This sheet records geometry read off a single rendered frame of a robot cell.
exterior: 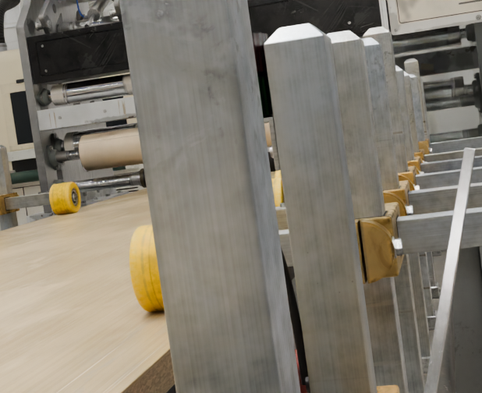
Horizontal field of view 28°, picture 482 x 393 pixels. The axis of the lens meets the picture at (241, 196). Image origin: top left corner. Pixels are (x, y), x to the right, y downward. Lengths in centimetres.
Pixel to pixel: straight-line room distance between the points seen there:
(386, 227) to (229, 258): 50
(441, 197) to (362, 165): 30
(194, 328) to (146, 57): 9
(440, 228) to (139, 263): 26
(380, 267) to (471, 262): 250
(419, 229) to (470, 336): 248
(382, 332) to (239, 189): 53
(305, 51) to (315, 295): 14
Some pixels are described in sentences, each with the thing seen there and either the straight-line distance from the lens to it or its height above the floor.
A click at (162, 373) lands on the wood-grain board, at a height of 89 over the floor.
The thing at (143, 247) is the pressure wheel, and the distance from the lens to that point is 88.
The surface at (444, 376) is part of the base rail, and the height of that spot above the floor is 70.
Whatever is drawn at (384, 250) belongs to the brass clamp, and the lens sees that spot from 78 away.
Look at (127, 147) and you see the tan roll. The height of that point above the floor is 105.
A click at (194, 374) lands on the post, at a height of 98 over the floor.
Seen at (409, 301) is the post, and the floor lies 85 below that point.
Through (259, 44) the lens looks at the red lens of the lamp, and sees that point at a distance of 57.
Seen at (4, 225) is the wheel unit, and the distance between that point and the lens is 266.
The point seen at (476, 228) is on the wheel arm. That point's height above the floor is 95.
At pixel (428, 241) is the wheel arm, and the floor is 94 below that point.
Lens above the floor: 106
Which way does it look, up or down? 4 degrees down
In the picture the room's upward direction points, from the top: 8 degrees counter-clockwise
